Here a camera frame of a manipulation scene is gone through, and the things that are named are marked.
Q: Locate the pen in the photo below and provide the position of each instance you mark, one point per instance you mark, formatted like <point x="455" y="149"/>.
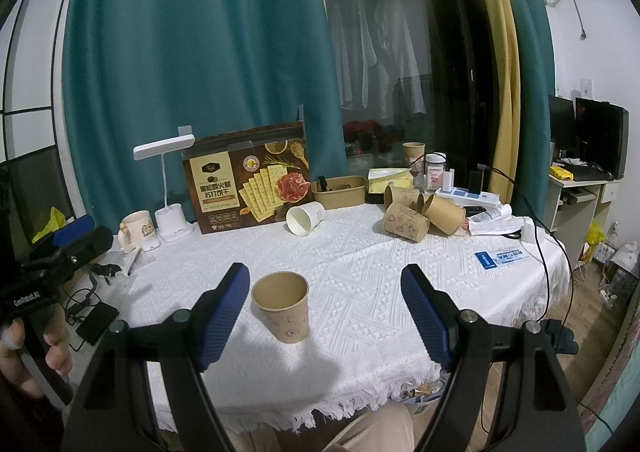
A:
<point x="134" y="262"/>

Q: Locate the brown rectangular paper container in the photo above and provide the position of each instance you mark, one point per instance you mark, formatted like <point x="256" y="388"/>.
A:
<point x="340" y="192"/>

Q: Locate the white power strip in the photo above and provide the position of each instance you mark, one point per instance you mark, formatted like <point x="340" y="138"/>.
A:
<point x="467" y="197"/>

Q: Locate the white desk lamp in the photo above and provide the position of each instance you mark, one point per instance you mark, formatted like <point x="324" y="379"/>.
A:
<point x="167" y="224"/>

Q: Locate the black phone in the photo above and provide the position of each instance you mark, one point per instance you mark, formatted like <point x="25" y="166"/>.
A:
<point x="97" y="323"/>

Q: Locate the floor power strip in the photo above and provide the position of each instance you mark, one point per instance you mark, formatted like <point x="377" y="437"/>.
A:
<point x="611" y="296"/>

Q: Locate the white cartoon mug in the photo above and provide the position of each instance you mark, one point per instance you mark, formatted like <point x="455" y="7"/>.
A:
<point x="137" y="231"/>

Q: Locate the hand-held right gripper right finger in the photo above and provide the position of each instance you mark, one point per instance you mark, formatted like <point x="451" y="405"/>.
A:
<point x="425" y="319"/>

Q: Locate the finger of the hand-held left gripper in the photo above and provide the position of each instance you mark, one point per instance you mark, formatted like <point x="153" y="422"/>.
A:
<point x="75" y="228"/>
<point x="92" y="242"/>

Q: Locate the white-lidded jar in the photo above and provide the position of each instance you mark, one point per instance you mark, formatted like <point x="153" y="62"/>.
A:
<point x="435" y="170"/>

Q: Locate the person's left hand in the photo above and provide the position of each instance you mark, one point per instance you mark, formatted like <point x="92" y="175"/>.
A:
<point x="57" y="357"/>

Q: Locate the blue and white card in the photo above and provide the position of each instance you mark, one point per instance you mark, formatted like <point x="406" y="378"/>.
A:
<point x="502" y="259"/>

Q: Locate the white hanging clothes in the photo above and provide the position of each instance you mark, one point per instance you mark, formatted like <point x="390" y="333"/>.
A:
<point x="380" y="52"/>

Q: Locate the white plastic wrapper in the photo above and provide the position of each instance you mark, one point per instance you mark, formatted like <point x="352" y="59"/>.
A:
<point x="497" y="222"/>

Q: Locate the black box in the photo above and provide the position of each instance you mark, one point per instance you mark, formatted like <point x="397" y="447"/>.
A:
<point x="475" y="180"/>

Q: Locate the white textured tablecloth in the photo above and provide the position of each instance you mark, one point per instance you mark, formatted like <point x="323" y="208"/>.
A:
<point x="350" y="282"/>

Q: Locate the yellow plastic bag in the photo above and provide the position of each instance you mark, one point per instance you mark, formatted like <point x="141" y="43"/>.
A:
<point x="50" y="224"/>
<point x="595" y="236"/>

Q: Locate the teal curtain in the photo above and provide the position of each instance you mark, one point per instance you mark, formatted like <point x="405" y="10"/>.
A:
<point x="537" y="82"/>
<point x="200" y="32"/>

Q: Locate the yellow tissue box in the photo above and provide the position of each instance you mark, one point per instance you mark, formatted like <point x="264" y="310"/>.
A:
<point x="390" y="180"/>

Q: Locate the yellow packet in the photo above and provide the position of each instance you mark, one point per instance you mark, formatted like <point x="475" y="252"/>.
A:
<point x="561" y="172"/>

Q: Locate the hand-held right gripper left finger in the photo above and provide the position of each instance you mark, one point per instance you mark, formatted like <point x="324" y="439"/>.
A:
<point x="225" y="319"/>

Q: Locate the white computer desk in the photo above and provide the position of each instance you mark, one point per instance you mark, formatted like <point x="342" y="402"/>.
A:
<point x="580" y="197"/>

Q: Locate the brown paper cup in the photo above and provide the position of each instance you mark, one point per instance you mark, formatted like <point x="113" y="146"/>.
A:
<point x="406" y="224"/>
<point x="400" y="194"/>
<point x="413" y="153"/>
<point x="445" y="214"/>
<point x="281" y="307"/>

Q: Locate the black computer monitor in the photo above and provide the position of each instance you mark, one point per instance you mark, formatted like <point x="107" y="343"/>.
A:
<point x="560" y="125"/>
<point x="600" y="137"/>

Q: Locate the brown cracker box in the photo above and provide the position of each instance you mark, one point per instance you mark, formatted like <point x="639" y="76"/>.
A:
<point x="247" y="182"/>

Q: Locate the white paper cup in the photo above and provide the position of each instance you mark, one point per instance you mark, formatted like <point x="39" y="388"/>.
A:
<point x="305" y="219"/>

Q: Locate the yellow curtain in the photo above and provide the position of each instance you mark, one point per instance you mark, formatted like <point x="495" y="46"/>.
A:
<point x="492" y="57"/>

